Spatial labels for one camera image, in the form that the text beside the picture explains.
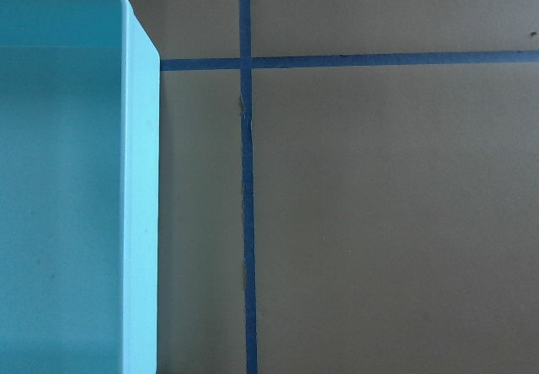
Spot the light blue plastic bin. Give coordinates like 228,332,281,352
1,0,160,373

